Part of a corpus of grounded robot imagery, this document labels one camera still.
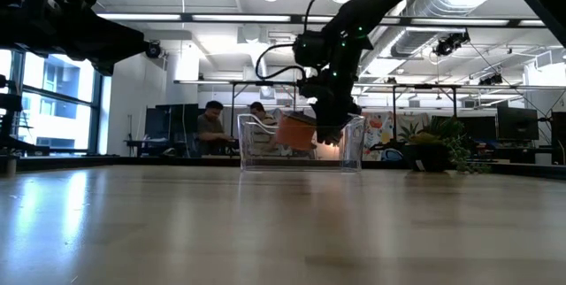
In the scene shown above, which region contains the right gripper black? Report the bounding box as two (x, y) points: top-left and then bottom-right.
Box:
(300, 70), (363, 146)

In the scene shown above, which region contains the red measuring cup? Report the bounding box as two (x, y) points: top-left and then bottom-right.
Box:
(276, 112), (318, 152)

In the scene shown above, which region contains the clear plastic basket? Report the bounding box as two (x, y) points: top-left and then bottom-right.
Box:
(237, 113), (366, 173)

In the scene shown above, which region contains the colourful patterned banner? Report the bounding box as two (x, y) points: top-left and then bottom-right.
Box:
(363, 112), (395, 162)

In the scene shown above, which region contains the black ceiling spotlight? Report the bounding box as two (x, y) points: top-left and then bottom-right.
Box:
(147, 40), (164, 60)

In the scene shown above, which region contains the large window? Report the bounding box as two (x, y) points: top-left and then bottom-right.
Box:
(0, 50), (103, 156)

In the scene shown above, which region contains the person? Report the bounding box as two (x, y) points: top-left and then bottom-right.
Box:
(249, 101), (278, 127)
(196, 100), (233, 156)

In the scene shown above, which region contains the potted succulent plant black pot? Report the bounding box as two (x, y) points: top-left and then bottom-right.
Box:
(397, 116), (492, 174)

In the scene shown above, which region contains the black monitor pair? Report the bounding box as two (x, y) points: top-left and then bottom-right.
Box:
(144, 103), (200, 143)

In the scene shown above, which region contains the long overhead light bar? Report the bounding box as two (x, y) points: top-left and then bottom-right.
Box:
(95, 12), (566, 28)

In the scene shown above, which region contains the black ceiling-mounted device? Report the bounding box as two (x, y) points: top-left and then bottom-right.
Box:
(432, 31), (471, 58)

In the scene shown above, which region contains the black computer monitor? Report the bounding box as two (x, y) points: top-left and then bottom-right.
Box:
(495, 106), (539, 142)
(550, 111), (566, 166)

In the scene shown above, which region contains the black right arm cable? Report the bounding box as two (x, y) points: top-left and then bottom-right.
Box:
(255, 0), (359, 81)

